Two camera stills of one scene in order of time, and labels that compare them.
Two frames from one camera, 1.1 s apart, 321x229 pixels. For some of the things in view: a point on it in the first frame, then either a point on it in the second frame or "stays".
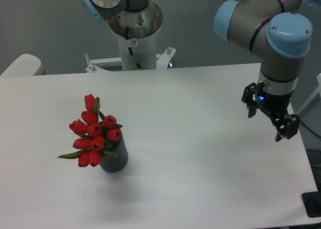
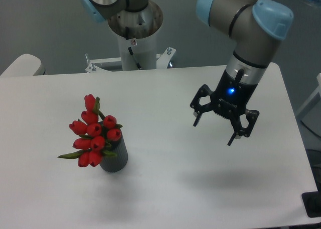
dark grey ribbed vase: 118,163 stays
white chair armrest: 25,65 stays
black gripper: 287,126 to 229,98
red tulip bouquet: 96,132 stays
